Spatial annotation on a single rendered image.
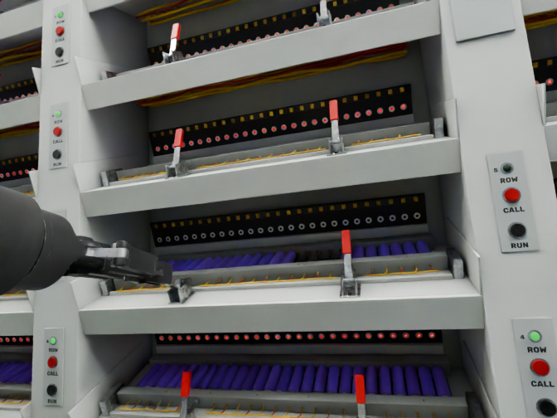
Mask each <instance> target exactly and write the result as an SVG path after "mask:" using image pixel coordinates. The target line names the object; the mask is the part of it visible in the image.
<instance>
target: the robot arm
mask: <svg viewBox="0 0 557 418"><path fill-rule="evenodd" d="M172 267H173V265H172V264H168V263H165V262H161V261H158V256H156V255H153V254H150V253H148V252H146V251H144V250H140V249H138V248H136V247H133V246H131V245H130V244H129V243H128V242H127V241H117V242H116V243H114V244H113V248H111V246H110V245H108V244H105V243H101V242H98V241H94V240H93V239H92V238H90V237H87V236H77V235H76V234H75V232H74V230H73V227H72V225H71V224H70V223H69V222H68V221H67V220H66V219H65V218H64V217H63V216H61V215H58V214H55V213H53V212H50V211H45V210H42V209H41V208H40V207H39V205H38V203H37V202H36V201H35V199H33V198H32V197H30V196H28V195H27V194H25V193H22V192H18V191H15V190H12V189H11V188H8V187H4V186H1V185H0V295H2V294H5V293H6V292H8V291H9V290H11V289H21V290H41V289H45V288H47V287H49V286H51V285H53V284H54V283H55V282H56V281H58V280H59V279H60V278H61V277H62V276H72V277H83V278H91V279H101V280H106V279H109V278H111V279H116V280H121V279H123V278H124V277H125V279H124V281H128V282H134V283H139V284H150V285H160V284H166V285H170V284H172Z"/></svg>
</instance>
